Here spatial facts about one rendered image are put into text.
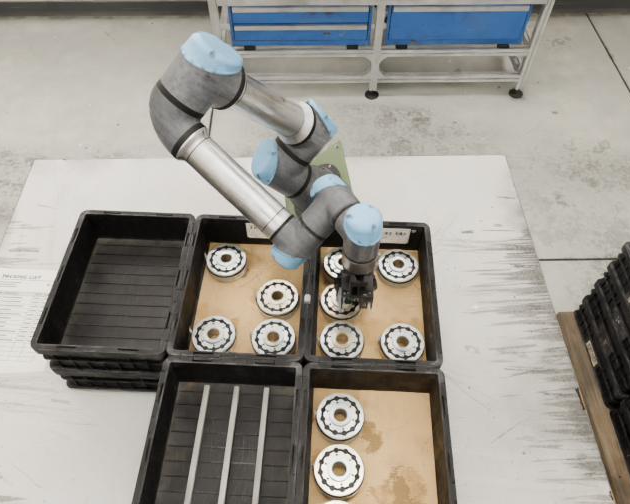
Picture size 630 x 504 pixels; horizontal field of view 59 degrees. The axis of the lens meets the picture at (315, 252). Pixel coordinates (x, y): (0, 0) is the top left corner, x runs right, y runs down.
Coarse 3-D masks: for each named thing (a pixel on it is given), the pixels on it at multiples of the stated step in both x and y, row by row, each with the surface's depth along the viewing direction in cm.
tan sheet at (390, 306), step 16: (320, 256) 147; (416, 256) 147; (320, 272) 144; (320, 288) 141; (384, 288) 141; (400, 288) 141; (416, 288) 141; (384, 304) 138; (400, 304) 138; (416, 304) 139; (320, 320) 136; (368, 320) 136; (384, 320) 136; (400, 320) 136; (416, 320) 136; (368, 336) 133; (320, 352) 131; (368, 352) 131
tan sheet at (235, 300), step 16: (256, 256) 147; (208, 272) 144; (256, 272) 144; (272, 272) 144; (288, 272) 144; (208, 288) 141; (224, 288) 141; (240, 288) 141; (256, 288) 141; (208, 304) 138; (224, 304) 138; (240, 304) 138; (256, 304) 138; (240, 320) 136; (256, 320) 136; (288, 320) 136; (240, 336) 133; (240, 352) 131
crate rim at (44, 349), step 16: (80, 224) 140; (192, 224) 141; (64, 256) 134; (64, 272) 132; (176, 288) 129; (48, 304) 126; (32, 336) 122; (48, 352) 121; (64, 352) 120; (80, 352) 120; (96, 352) 120; (112, 352) 119; (128, 352) 119; (144, 352) 119; (160, 352) 120
